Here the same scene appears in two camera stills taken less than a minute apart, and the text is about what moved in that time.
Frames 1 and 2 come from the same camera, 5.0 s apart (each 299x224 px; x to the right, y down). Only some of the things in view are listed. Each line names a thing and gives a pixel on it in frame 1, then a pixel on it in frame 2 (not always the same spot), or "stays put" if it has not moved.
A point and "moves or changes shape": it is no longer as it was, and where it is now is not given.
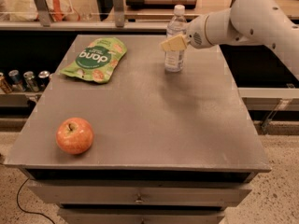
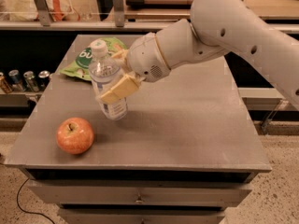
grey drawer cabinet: x=168 y=147 stays put
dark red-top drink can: x=43 y=79 stays put
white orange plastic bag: x=23 y=7 stays put
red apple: x=75 y=135 stays put
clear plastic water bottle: x=177 y=26 moves or changes shape
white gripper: x=195 y=32 to x=146 y=58
